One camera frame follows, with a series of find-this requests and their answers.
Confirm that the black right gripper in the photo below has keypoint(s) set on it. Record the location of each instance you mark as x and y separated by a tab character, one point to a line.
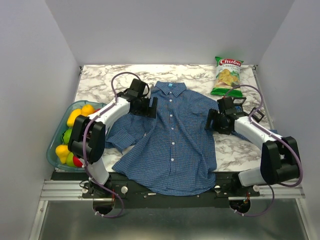
224	130

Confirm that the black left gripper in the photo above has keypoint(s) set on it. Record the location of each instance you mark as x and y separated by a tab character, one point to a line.
150	111

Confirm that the blue checked shirt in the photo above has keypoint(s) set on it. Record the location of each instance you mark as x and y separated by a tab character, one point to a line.
172	149

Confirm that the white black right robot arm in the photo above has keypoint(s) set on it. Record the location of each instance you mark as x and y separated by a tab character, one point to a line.
280	159

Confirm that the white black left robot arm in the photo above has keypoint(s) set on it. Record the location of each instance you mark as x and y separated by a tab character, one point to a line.
87	139

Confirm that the black box with blue brooch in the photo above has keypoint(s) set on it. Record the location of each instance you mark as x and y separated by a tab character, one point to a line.
238	103

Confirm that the black box with gold brooch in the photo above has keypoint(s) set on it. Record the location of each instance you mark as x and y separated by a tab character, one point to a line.
256	114

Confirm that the green cassava chips bag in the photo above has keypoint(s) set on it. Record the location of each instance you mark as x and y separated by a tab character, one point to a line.
227	77

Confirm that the orange fruit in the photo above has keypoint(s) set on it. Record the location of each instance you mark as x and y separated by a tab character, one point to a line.
87	110

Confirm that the yellow mango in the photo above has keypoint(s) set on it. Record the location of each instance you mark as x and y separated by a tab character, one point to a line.
72	117

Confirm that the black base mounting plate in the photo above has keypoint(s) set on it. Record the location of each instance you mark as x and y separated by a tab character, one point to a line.
131	195

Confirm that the green apple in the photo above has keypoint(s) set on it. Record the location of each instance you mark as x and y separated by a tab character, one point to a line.
70	160

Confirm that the yellow pear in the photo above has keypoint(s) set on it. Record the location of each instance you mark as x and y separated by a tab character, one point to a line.
62	153

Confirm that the teal plastic fruit basket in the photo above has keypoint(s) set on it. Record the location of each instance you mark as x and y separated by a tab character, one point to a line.
51	156

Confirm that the aluminium frame rail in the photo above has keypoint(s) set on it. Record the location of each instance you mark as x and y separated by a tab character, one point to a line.
70	190

